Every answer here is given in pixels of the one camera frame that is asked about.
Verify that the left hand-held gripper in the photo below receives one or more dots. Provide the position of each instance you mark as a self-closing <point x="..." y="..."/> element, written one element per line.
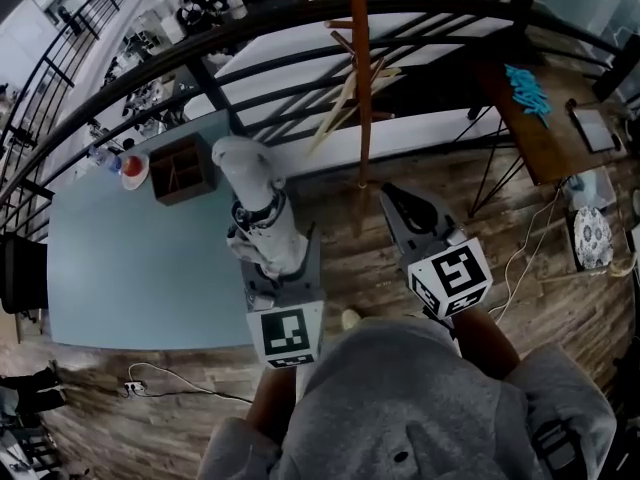
<point x="285" y="333"/>

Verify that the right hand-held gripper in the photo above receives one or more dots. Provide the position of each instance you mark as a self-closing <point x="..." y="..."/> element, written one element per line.
<point x="455" y="273"/>

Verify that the brown wooden coat stand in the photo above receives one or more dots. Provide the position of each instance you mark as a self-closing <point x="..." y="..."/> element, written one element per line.
<point x="360" y="43"/>

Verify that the person's right forearm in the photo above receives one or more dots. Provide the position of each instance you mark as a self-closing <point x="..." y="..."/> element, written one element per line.
<point x="482" y="343"/>

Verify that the person's left forearm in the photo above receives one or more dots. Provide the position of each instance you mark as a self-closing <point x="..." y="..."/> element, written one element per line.
<point x="272" y="403"/>

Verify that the person's left pale shoe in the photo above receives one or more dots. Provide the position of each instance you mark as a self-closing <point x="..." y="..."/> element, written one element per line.
<point x="350" y="319"/>

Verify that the light wooden clothes hanger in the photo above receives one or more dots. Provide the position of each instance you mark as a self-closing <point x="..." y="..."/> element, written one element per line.
<point x="340" y="103"/>

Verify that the person's grey sweatshirt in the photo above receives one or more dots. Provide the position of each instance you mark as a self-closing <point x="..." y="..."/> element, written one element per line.
<point x="400" y="408"/>

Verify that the brown wooden table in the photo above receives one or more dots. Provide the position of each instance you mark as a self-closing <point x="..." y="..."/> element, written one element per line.
<point x="545" y="138"/>

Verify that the white power strip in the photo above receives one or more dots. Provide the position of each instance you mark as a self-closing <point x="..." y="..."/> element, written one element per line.
<point x="134" y="388"/>

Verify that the pile of blue clips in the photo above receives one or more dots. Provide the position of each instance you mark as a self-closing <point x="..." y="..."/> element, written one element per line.
<point x="527" y="95"/>

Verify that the light blue table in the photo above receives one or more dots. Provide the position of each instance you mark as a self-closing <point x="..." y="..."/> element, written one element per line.
<point x="125" y="268"/>

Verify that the patterned round plate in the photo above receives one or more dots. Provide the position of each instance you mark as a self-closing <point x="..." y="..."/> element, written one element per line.
<point x="593" y="238"/>

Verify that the clear plastic storage box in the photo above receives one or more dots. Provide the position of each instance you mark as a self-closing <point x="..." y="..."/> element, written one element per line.
<point x="595" y="188"/>

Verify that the dark wooden compartment box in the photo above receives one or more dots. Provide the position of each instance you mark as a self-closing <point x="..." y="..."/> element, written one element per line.
<point x="182" y="168"/>

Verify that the grey laptop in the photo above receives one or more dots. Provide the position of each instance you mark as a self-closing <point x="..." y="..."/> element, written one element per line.
<point x="595" y="130"/>

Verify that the red apple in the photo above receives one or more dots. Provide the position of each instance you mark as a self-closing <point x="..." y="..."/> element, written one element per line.
<point x="132" y="165"/>

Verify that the clear water bottle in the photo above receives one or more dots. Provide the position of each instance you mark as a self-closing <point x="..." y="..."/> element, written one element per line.
<point x="106" y="160"/>

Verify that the black office chair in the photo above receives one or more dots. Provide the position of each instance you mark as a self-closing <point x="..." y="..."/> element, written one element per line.
<point x="22" y="273"/>

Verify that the slim black balcony railing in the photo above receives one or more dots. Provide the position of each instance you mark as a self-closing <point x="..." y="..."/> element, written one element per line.
<point x="60" y="70"/>

